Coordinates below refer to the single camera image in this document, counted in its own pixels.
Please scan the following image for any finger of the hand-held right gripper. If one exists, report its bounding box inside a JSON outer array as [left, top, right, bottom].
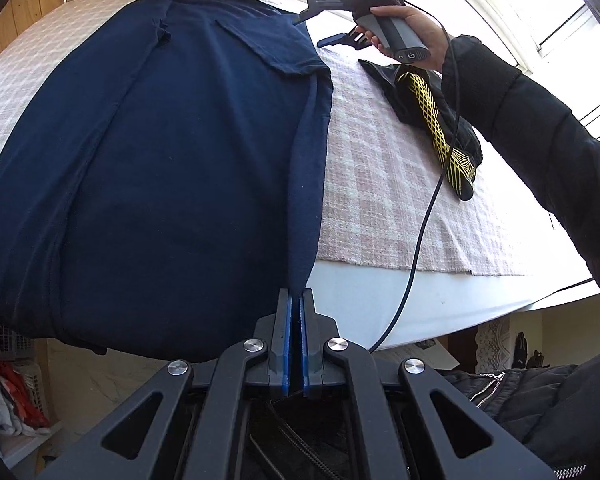
[[317, 29, 377, 52], [291, 6, 327, 26]]

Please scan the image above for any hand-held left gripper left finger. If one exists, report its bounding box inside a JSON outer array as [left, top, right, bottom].
[[35, 287, 293, 480]]

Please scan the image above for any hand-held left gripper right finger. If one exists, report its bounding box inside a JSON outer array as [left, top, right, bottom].
[[300, 287, 556, 480]]

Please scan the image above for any black garment with yellow pattern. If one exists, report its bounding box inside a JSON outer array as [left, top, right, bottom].
[[358, 58, 483, 202]]

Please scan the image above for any navy blue t-shirt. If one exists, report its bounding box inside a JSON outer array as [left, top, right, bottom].
[[0, 0, 335, 363]]

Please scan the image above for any person's right forearm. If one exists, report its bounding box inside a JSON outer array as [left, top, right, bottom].
[[440, 35, 600, 356]]

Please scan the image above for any person's right hand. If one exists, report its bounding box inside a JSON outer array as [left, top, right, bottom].
[[355, 4, 454, 73]]

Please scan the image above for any sheet of paper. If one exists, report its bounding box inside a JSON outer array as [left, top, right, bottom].
[[412, 337, 458, 372]]

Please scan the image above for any pink plaid cloth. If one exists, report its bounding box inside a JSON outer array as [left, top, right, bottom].
[[0, 0, 536, 278]]

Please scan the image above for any white lace curtain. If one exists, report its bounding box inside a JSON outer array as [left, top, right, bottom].
[[475, 317, 513, 373]]

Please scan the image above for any white plastic basket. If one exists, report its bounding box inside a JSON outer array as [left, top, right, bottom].
[[0, 305, 51, 436]]

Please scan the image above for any red and white cloth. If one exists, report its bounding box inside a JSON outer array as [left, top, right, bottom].
[[0, 360, 51, 436]]

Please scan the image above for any white window frame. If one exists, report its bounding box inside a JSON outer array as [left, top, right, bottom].
[[250, 0, 600, 141]]

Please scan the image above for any black cable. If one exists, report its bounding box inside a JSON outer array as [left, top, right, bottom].
[[369, 0, 463, 353]]

